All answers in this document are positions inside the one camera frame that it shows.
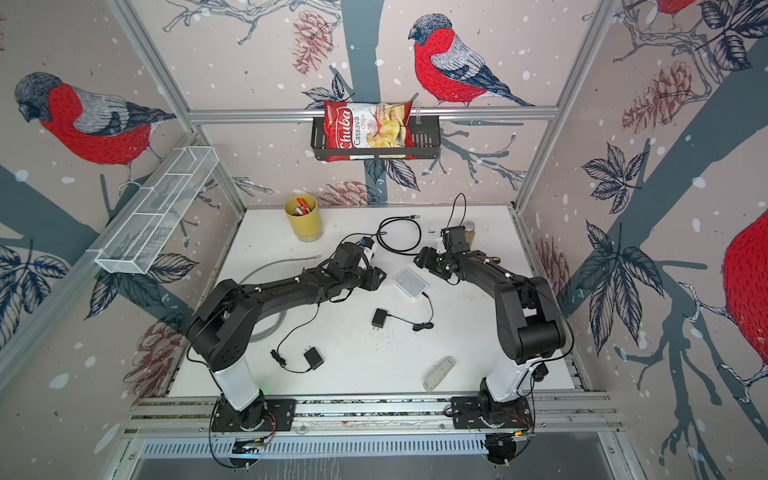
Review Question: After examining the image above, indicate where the black wall plug adapter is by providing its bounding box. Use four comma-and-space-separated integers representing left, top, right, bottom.
304, 347, 324, 371

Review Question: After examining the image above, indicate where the black wire wall basket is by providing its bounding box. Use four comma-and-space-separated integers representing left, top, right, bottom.
310, 116, 441, 162

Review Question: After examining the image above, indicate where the yellow pen cup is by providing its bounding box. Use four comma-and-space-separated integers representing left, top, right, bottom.
284, 194, 323, 243

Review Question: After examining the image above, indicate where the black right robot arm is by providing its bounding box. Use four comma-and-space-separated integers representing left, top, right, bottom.
414, 226, 568, 407

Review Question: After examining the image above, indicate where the black ethernet cable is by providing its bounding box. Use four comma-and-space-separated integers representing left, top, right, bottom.
376, 214, 422, 257

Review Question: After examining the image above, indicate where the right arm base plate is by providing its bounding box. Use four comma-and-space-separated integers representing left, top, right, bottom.
447, 396, 534, 430

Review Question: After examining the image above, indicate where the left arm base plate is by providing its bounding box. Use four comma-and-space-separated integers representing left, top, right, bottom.
209, 396, 297, 433

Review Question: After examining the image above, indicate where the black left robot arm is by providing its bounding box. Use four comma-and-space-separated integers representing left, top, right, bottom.
185, 236, 386, 413

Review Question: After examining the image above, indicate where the beige power strip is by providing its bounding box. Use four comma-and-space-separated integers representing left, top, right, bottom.
422, 356, 456, 393

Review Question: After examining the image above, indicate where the white mesh wall shelf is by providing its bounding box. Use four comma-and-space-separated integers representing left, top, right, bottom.
95, 146, 219, 274

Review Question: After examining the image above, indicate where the red cassava chips bag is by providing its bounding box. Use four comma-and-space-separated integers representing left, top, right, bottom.
323, 101, 414, 150

